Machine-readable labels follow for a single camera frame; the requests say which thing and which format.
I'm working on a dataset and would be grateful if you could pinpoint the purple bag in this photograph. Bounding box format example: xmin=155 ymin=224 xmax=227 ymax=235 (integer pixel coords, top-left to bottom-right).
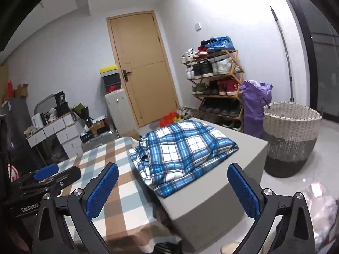
xmin=240 ymin=80 xmax=273 ymax=139

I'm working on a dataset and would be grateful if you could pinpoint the large flat cardboard box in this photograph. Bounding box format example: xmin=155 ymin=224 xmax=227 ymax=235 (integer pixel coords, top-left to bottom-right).
xmin=0 ymin=65 xmax=10 ymax=105

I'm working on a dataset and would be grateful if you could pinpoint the checkered bed cover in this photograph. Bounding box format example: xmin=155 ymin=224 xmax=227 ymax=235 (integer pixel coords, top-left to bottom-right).
xmin=53 ymin=137 xmax=175 ymax=253

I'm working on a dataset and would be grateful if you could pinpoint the grey storage bench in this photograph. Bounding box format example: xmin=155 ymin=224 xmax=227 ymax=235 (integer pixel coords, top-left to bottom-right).
xmin=156 ymin=117 xmax=269 ymax=253

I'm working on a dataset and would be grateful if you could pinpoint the white upright suitcase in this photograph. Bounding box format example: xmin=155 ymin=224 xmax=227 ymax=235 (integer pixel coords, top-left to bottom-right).
xmin=104 ymin=89 xmax=138 ymax=139

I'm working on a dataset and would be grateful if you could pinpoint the open cardboard box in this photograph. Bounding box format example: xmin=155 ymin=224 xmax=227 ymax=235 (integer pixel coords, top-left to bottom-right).
xmin=13 ymin=83 xmax=29 ymax=98

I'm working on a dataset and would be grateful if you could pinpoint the green wrapped bouquet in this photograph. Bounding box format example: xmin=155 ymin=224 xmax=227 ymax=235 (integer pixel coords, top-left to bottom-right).
xmin=72 ymin=104 xmax=92 ymax=127

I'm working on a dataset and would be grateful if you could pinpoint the brown cardboard box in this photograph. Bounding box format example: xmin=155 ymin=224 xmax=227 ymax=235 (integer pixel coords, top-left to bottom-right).
xmin=91 ymin=120 xmax=106 ymax=135

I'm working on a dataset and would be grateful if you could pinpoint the clear plastic bag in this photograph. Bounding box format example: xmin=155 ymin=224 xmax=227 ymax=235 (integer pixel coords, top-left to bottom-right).
xmin=300 ymin=182 xmax=339 ymax=254

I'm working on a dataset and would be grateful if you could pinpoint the white desk with drawers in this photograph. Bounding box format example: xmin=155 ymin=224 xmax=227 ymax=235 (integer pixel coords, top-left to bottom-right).
xmin=26 ymin=111 xmax=85 ymax=159

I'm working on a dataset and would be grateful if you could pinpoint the silver suitcase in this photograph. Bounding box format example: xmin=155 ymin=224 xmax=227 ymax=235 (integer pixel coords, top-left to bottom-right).
xmin=81 ymin=130 xmax=119 ymax=152

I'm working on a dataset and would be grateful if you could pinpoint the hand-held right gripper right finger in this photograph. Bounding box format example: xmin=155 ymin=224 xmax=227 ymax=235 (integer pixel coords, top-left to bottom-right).
xmin=227 ymin=163 xmax=315 ymax=254

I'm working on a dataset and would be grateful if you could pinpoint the blue plaid shirt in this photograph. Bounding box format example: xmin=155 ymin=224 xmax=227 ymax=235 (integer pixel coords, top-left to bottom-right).
xmin=129 ymin=120 xmax=239 ymax=198

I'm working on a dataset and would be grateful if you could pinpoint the orange bag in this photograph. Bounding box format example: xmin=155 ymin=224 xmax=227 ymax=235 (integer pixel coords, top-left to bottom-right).
xmin=159 ymin=112 xmax=176 ymax=127

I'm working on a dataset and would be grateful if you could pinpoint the dark grey fridge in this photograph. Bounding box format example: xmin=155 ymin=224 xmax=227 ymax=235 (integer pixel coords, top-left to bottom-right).
xmin=0 ymin=97 xmax=36 ymax=170

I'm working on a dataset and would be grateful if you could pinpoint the red and white pillow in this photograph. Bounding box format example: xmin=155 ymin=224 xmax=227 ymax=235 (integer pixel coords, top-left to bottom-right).
xmin=7 ymin=164 xmax=19 ymax=183

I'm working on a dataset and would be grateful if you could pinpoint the woven laundry basket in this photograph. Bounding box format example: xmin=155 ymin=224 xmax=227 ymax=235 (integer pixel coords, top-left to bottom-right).
xmin=263 ymin=102 xmax=323 ymax=178

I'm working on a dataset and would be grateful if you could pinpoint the tan wooden door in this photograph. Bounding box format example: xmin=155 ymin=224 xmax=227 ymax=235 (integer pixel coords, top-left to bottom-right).
xmin=106 ymin=11 xmax=181 ymax=128

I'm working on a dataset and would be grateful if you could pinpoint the grey framed mirror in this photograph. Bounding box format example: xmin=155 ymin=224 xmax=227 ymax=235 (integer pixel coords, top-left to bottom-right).
xmin=34 ymin=94 xmax=57 ymax=123

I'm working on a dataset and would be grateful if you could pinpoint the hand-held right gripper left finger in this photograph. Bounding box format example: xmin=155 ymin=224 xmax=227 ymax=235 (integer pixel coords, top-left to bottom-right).
xmin=32 ymin=163 xmax=119 ymax=254

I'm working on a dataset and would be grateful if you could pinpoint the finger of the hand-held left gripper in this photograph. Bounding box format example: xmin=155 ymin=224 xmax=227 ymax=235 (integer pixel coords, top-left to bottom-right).
xmin=33 ymin=164 xmax=60 ymax=182
xmin=40 ymin=167 xmax=82 ymax=191

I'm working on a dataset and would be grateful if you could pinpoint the dark glass sliding door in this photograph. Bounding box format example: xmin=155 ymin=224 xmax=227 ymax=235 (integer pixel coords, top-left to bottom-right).
xmin=281 ymin=0 xmax=339 ymax=125

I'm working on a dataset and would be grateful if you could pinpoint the black shoe box red logo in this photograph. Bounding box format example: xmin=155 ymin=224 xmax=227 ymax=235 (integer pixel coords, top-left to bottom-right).
xmin=102 ymin=84 xmax=122 ymax=93

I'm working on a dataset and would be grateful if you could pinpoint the white electric kettle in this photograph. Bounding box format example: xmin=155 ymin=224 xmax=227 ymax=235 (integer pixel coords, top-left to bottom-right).
xmin=32 ymin=113 xmax=44 ymax=128

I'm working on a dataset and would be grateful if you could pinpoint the grey metal pole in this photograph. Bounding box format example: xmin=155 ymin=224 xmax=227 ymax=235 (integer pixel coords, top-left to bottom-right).
xmin=270 ymin=6 xmax=295 ymax=104

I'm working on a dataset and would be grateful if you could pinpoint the black slipper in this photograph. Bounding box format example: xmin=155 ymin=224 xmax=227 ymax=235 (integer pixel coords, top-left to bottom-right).
xmin=154 ymin=242 xmax=183 ymax=254

